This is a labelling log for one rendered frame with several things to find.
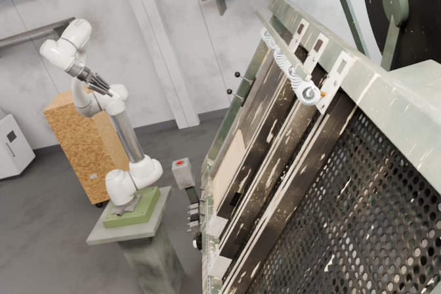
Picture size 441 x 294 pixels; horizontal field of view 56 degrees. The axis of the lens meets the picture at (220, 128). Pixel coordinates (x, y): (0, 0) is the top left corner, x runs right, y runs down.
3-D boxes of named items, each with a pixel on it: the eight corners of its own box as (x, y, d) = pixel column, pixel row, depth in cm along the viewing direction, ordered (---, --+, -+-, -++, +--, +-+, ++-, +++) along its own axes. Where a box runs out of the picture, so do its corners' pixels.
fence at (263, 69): (214, 173, 280) (209, 172, 279) (277, 45, 244) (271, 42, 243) (214, 177, 275) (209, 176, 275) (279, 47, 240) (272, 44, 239)
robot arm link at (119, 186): (111, 198, 293) (98, 173, 284) (134, 186, 298) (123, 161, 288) (115, 209, 279) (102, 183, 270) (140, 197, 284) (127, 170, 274)
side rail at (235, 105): (220, 158, 304) (207, 153, 301) (289, 18, 262) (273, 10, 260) (221, 162, 298) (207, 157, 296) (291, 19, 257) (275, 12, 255)
